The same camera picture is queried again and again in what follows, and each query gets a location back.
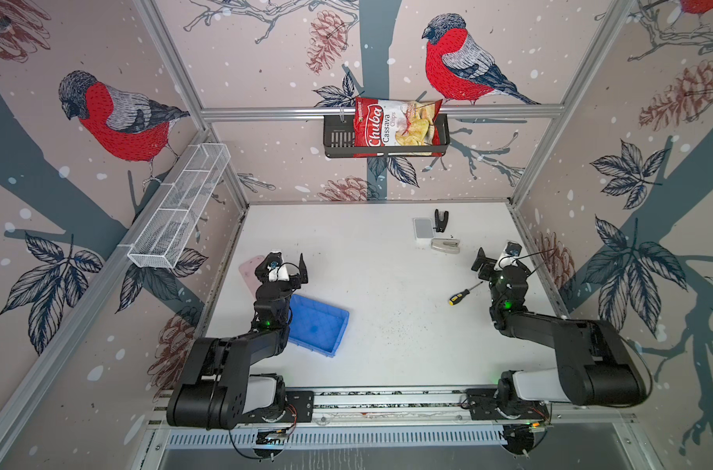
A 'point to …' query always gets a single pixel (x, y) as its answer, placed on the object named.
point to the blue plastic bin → (317, 327)
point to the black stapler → (440, 224)
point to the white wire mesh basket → (178, 205)
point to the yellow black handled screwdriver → (457, 297)
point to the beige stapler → (446, 245)
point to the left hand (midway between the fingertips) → (290, 249)
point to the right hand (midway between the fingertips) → (494, 249)
